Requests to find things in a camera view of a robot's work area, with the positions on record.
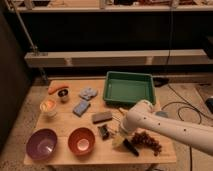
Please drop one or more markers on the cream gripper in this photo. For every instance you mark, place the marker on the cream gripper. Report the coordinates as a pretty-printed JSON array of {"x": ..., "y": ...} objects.
[{"x": 118, "y": 140}]

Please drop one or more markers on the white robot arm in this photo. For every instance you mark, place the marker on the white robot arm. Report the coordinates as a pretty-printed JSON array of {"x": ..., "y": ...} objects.
[{"x": 142, "y": 115}]

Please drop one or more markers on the blue sponge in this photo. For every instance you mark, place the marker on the blue sponge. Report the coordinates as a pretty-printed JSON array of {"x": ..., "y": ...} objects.
[{"x": 81, "y": 108}]

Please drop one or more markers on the dark grey block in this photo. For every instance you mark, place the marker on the dark grey block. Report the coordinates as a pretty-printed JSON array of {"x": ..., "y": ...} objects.
[{"x": 101, "y": 117}]

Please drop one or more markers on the white cup orange inside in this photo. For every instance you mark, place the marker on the white cup orange inside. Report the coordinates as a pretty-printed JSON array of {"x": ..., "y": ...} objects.
[{"x": 48, "y": 108}]

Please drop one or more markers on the small metal cup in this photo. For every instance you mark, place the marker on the small metal cup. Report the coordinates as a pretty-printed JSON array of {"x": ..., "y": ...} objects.
[{"x": 63, "y": 95}]

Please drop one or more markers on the black handled brush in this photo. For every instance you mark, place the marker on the black handled brush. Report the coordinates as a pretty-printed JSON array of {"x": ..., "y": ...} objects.
[{"x": 105, "y": 134}]

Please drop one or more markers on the red bowl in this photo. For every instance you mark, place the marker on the red bowl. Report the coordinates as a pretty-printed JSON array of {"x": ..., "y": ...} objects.
[{"x": 81, "y": 141}]

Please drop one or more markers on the light blue cup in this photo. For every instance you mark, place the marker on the light blue cup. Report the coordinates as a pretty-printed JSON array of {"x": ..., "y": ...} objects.
[{"x": 162, "y": 114}]

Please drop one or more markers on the wooden spoon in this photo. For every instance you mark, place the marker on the wooden spoon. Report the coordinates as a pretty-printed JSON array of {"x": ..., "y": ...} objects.
[{"x": 123, "y": 111}]

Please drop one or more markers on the light blue cloth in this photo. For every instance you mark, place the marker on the light blue cloth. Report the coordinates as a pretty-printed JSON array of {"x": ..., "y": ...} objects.
[{"x": 88, "y": 93}]

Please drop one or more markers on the wooden shelf rail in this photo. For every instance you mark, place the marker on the wooden shelf rail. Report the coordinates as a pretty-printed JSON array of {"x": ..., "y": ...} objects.
[{"x": 117, "y": 58}]

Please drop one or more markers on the orange carrot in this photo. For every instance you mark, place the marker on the orange carrot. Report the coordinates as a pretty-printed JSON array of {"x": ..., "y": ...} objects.
[{"x": 53, "y": 89}]

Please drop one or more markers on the purple bowl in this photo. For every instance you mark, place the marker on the purple bowl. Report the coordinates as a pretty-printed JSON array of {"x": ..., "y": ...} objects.
[{"x": 41, "y": 144}]

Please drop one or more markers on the green plastic tray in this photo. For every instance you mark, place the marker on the green plastic tray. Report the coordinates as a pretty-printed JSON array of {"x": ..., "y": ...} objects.
[{"x": 128, "y": 88}]

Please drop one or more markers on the bunch of brown grapes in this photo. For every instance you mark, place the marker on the bunch of brown grapes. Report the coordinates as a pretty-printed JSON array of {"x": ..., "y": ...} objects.
[{"x": 144, "y": 139}]

